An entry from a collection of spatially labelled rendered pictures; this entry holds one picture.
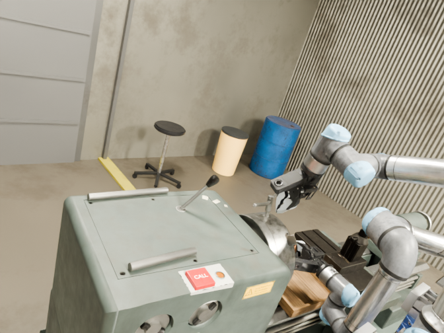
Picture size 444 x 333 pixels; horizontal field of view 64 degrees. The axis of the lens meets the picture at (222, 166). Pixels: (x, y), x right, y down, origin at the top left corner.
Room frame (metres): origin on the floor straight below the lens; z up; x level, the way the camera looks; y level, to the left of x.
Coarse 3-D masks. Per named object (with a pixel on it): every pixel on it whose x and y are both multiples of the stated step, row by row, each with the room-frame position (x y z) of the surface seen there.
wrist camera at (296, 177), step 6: (300, 168) 1.07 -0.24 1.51; (288, 174) 1.05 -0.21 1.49; (294, 174) 1.05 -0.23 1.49; (300, 174) 1.05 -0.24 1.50; (276, 180) 1.02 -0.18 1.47; (282, 180) 1.02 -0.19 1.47; (288, 180) 1.03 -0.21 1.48; (294, 180) 1.03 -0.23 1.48; (300, 180) 1.03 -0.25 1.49; (306, 180) 1.05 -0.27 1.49; (276, 186) 1.00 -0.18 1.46; (282, 186) 1.01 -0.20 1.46; (288, 186) 1.01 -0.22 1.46; (294, 186) 1.03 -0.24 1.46; (276, 192) 1.00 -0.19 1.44
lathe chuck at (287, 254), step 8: (256, 216) 1.19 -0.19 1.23; (272, 216) 1.23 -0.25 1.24; (272, 224) 1.17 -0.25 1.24; (280, 224) 1.19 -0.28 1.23; (272, 232) 1.12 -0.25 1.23; (280, 232) 1.15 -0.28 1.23; (288, 232) 1.17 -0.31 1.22; (280, 240) 1.11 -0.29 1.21; (280, 248) 1.09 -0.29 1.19; (288, 248) 1.11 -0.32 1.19; (280, 256) 1.07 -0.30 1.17; (288, 256) 1.10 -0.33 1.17; (288, 264) 1.08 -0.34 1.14
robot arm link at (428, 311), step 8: (440, 296) 0.69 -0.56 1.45; (440, 304) 0.68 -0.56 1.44; (424, 312) 0.69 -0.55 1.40; (432, 312) 0.68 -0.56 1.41; (440, 312) 0.67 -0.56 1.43; (416, 320) 0.70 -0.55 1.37; (424, 320) 0.67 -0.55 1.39; (432, 320) 0.66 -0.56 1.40; (440, 320) 0.66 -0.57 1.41; (408, 328) 0.68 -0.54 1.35; (416, 328) 0.66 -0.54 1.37; (424, 328) 0.66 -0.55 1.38; (432, 328) 0.65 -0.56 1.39; (440, 328) 0.64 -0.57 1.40
